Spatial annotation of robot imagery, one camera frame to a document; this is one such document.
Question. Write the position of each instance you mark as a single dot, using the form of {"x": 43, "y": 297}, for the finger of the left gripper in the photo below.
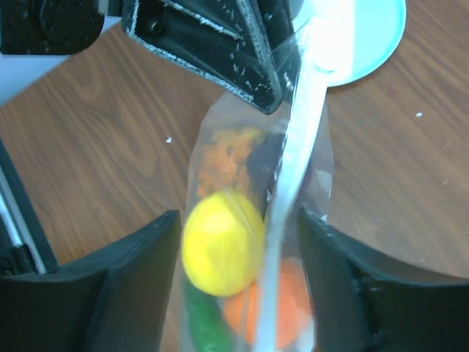
{"x": 246, "y": 47}

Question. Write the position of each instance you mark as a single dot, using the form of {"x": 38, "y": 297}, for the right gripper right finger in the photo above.
{"x": 365, "y": 300}

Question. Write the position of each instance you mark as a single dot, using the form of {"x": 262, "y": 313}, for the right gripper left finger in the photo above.
{"x": 114, "y": 299}

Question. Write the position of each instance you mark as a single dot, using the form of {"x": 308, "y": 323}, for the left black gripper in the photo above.
{"x": 53, "y": 27}

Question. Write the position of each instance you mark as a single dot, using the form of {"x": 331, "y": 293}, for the clear zip top bag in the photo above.
{"x": 290, "y": 169}

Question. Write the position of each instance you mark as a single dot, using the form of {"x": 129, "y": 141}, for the green fake pepper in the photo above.
{"x": 207, "y": 328}

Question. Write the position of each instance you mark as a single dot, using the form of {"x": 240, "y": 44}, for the orange fake tomato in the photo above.
{"x": 292, "y": 314}

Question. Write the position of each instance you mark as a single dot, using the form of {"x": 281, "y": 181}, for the yellow fake lemon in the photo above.
{"x": 223, "y": 243}

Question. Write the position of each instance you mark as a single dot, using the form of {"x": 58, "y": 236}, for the orange fake carrot bunch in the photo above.
{"x": 224, "y": 161}

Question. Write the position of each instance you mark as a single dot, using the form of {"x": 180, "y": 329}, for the cream and blue plate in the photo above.
{"x": 374, "y": 31}

